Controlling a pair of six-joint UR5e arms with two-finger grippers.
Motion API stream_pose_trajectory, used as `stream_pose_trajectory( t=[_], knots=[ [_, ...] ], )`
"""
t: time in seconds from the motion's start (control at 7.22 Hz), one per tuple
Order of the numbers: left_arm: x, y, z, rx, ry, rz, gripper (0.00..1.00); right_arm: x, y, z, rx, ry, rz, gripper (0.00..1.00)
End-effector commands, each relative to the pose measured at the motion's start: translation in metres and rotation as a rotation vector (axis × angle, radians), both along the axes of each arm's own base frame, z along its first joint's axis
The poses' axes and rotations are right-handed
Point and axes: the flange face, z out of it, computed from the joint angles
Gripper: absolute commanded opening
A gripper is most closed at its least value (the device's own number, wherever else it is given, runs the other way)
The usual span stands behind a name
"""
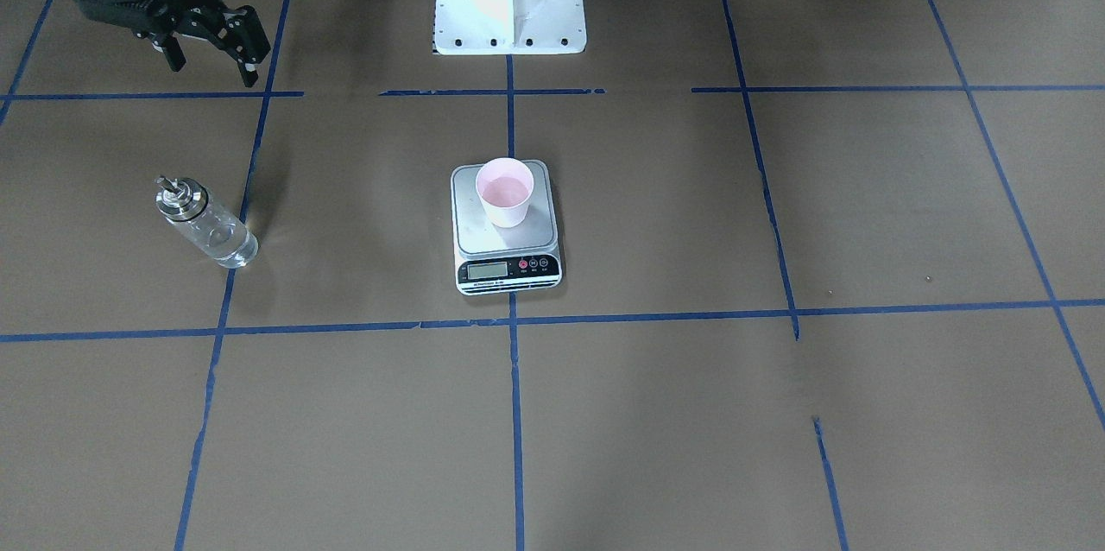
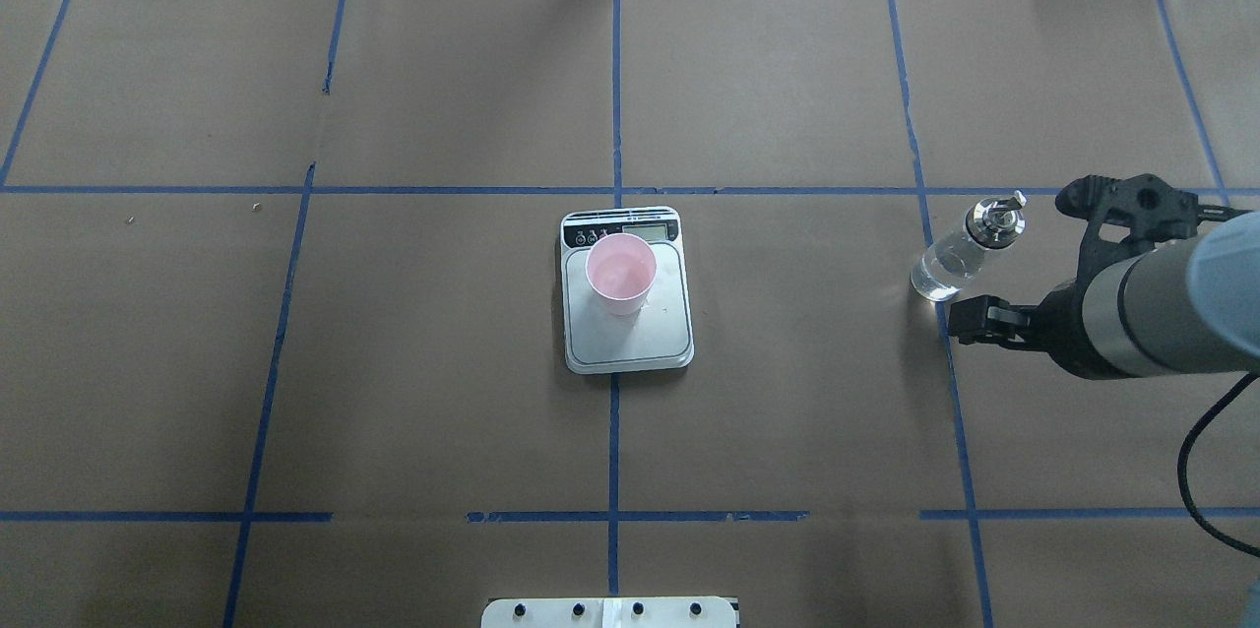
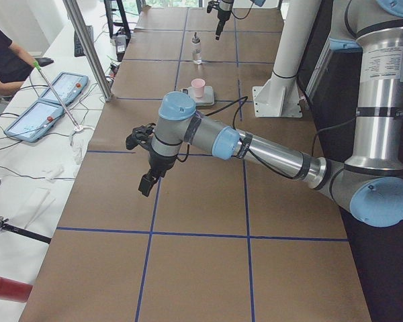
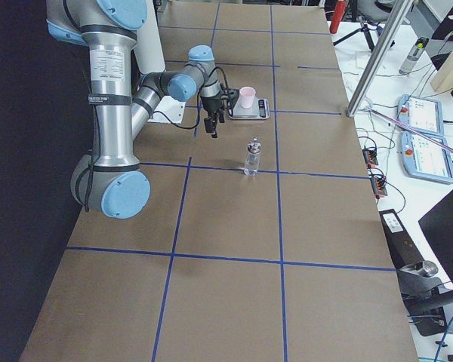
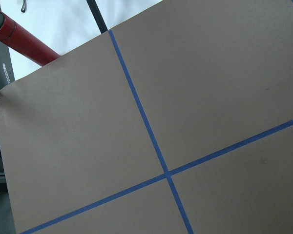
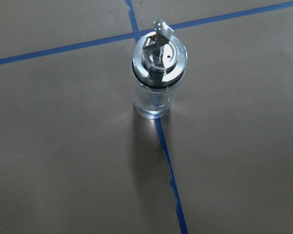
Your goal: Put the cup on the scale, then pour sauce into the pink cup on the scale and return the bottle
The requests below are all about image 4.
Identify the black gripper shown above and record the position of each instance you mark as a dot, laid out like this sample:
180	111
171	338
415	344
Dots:
211	105

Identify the pink plastic cup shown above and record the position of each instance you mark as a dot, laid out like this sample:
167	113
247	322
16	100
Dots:
247	95

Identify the glass sauce dispenser bottle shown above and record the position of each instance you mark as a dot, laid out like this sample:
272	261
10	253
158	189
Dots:
252	159

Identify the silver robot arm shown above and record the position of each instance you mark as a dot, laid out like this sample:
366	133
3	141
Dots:
128	80

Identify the silver digital kitchen scale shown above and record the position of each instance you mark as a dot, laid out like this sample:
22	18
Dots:
260	110

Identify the orange connector block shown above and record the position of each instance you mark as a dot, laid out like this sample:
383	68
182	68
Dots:
370	157

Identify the red cylinder bottle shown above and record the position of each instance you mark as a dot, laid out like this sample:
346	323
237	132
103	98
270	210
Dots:
337	17

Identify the upper blue teach pendant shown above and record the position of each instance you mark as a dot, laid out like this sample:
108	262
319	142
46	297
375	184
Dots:
424	115

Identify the blue teach pendant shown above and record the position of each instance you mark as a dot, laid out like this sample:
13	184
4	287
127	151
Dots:
423	159
424	115

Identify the lower blue teach pendant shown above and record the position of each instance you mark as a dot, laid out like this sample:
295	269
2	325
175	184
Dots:
423	159

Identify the clear water bottle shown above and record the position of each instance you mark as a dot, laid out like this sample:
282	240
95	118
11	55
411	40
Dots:
413	55

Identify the black box with label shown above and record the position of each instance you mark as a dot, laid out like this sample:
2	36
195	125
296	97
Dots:
403	250

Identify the black monitor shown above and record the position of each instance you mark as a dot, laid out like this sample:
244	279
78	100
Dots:
437	227

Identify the black clamp metal knob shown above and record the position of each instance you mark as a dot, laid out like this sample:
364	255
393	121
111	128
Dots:
429	302

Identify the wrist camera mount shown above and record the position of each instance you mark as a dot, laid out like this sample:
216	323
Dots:
230	97

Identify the black camera tripod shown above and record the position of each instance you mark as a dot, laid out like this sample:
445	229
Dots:
367	25

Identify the aluminium frame post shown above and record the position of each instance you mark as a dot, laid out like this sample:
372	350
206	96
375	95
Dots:
398	13

